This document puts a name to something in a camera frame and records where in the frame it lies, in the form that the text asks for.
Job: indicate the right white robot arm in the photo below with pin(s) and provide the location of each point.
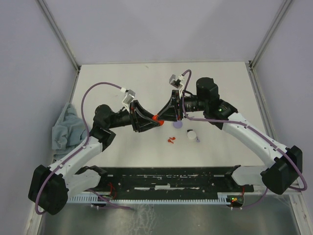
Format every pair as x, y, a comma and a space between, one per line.
281, 165

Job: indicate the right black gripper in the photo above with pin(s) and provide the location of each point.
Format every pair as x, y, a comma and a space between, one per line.
169, 112

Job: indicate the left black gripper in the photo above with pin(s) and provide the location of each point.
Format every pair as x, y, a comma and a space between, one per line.
141, 119

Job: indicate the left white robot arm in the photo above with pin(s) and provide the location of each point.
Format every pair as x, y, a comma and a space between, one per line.
52, 186

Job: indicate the right aluminium frame post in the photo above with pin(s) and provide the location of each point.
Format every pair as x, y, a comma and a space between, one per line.
277, 20

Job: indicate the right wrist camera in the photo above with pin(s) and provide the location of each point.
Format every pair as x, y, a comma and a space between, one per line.
178, 82

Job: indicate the white earbud charging case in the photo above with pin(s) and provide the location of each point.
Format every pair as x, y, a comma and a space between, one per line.
191, 135

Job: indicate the red earbud charging case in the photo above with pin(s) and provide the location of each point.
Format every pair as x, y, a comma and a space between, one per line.
156, 119

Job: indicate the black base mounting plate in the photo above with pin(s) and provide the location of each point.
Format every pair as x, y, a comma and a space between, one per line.
213, 179

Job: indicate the blue-grey cloth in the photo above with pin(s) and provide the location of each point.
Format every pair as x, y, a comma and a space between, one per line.
68, 132

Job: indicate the aluminium frame post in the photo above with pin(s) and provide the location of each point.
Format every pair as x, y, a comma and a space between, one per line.
58, 33
277, 20

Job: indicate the left aluminium frame post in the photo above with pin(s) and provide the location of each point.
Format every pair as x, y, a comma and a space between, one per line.
58, 33

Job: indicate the white slotted cable duct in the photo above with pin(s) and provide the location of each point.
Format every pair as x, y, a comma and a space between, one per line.
172, 197

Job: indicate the purple earbud charging case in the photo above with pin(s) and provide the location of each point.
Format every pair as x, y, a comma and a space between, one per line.
178, 124

